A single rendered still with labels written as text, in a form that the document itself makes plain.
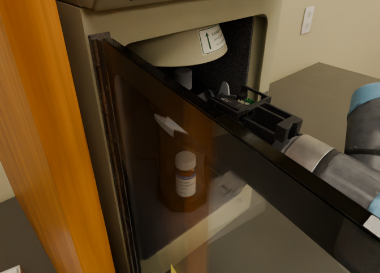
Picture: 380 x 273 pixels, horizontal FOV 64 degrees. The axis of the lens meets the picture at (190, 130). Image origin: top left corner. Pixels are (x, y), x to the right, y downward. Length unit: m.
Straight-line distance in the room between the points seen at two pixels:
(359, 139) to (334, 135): 0.59
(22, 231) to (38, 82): 0.58
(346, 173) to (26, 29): 0.31
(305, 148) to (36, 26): 0.29
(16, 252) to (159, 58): 0.49
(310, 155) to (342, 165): 0.03
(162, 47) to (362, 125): 0.29
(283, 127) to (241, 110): 0.06
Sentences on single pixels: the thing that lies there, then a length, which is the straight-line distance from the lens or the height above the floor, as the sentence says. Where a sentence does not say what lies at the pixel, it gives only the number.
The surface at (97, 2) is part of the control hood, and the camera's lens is 0.28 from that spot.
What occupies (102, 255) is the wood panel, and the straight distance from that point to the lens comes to 0.32.
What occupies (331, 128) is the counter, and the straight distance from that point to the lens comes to 1.10.
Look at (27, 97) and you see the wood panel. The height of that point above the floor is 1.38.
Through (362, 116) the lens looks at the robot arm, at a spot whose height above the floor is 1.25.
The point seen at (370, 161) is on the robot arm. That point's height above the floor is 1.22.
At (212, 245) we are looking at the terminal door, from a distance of 0.20.
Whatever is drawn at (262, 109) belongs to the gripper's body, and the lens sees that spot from 0.40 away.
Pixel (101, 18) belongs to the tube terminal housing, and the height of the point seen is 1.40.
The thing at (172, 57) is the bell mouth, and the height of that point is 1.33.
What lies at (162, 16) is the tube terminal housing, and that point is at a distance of 0.35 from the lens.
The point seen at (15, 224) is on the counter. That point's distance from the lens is 0.78.
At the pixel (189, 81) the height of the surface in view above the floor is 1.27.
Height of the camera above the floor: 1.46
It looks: 32 degrees down
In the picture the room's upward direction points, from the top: straight up
